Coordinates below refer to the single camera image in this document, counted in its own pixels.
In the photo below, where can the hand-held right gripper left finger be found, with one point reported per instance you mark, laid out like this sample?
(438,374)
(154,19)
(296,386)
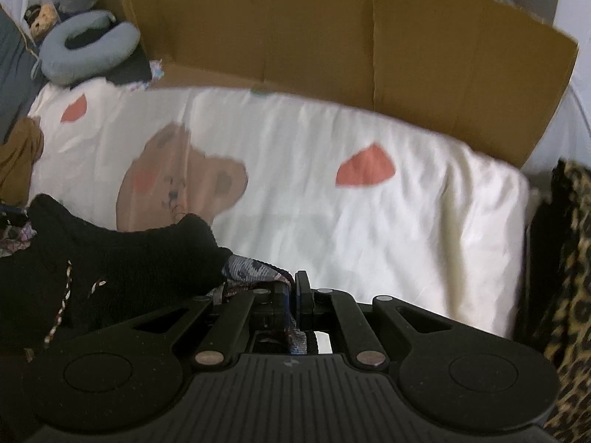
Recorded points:
(285,302)

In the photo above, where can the black garment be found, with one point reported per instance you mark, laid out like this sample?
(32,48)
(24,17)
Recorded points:
(115,267)

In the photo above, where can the black cloth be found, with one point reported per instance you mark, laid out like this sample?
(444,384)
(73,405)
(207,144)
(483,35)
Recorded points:
(124,69)

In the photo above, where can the bear print white blanket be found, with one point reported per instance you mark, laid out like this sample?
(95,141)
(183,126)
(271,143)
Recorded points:
(323,221)

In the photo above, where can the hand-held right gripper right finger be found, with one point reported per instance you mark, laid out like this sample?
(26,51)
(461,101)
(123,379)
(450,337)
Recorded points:
(302,296)

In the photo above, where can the grey patterned cloth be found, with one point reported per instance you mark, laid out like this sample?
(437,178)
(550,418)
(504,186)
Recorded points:
(253,273)

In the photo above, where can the dark grey cloth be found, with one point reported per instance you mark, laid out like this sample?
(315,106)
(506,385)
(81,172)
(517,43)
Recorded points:
(14,69)

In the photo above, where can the small bear plush toy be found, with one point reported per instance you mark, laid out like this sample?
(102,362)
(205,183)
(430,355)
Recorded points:
(42,18)

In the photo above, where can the grey neck pillow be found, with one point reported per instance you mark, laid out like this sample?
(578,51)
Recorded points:
(57,62)

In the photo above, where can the brown cardboard sheet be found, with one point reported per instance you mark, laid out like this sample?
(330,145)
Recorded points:
(323,32)

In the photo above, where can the leopard print cloth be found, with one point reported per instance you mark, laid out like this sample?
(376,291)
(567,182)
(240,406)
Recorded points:
(575,286)

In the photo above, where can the brown cloth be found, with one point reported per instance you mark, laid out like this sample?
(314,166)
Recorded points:
(18,157)

